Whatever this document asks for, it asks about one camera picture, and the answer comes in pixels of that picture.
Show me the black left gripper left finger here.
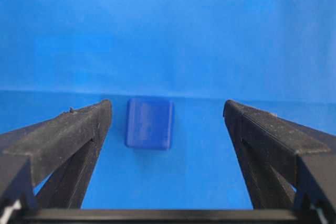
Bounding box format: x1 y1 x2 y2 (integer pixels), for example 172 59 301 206
1 100 112 209

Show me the blue table cloth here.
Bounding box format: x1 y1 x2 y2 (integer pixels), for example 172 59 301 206
1 0 335 209

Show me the blue plastic block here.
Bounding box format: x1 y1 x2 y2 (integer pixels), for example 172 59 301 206
124 98 174 150

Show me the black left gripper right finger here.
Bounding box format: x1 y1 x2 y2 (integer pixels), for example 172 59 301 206
223 100 335 210

